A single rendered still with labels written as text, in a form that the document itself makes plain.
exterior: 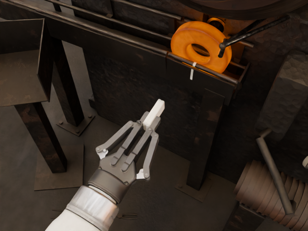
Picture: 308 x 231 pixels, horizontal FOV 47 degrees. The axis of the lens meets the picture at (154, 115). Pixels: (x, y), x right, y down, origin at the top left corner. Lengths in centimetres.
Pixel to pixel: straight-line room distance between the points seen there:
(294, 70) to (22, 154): 121
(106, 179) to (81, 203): 6
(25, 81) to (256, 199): 71
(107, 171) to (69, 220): 11
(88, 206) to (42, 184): 91
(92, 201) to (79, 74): 126
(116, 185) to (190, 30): 40
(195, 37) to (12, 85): 54
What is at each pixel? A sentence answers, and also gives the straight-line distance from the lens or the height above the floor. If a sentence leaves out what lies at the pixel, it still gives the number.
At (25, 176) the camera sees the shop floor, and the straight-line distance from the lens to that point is 161.
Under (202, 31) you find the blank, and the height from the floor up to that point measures 81.
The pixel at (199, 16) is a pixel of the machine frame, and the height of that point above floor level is 78.
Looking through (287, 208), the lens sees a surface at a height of 56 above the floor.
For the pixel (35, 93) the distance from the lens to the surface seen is 104.
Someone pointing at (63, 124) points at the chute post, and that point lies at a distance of 168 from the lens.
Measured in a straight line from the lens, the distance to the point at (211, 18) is 97.
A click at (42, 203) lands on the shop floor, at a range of 154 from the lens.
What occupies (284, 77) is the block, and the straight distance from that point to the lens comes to 82.
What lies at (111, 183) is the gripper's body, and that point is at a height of 77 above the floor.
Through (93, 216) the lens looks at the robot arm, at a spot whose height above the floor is 76.
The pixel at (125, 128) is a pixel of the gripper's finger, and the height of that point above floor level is 75.
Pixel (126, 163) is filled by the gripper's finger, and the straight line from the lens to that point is 71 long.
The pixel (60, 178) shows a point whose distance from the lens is 156.
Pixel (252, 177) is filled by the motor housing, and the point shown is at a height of 53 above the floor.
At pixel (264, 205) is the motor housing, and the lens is 99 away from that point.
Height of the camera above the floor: 139
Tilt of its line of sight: 56 degrees down
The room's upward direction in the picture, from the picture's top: straight up
